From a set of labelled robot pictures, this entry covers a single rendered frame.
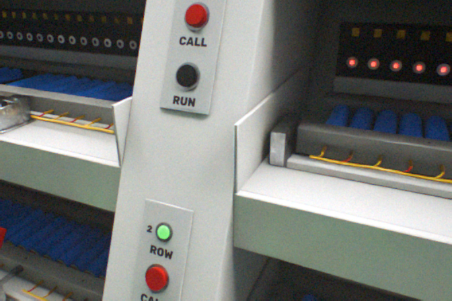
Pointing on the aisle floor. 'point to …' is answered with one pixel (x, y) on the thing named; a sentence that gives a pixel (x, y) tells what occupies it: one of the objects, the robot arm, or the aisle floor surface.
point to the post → (207, 125)
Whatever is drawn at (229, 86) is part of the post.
